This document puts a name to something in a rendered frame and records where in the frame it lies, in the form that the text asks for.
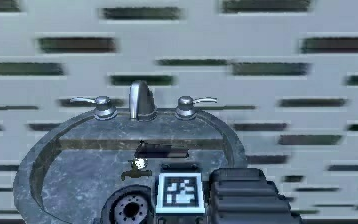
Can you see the black oblong object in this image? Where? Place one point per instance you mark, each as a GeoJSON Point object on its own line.
{"type": "Point", "coordinates": [163, 151]}

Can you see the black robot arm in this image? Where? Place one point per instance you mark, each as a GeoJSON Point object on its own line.
{"type": "Point", "coordinates": [247, 200]}

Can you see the grey marble sink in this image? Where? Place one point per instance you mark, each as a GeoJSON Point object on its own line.
{"type": "Point", "coordinates": [87, 180]}

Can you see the silver faucet spout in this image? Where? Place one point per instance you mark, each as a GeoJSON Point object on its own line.
{"type": "Point", "coordinates": [141, 101]}

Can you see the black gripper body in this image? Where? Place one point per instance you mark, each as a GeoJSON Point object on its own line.
{"type": "Point", "coordinates": [131, 208]}

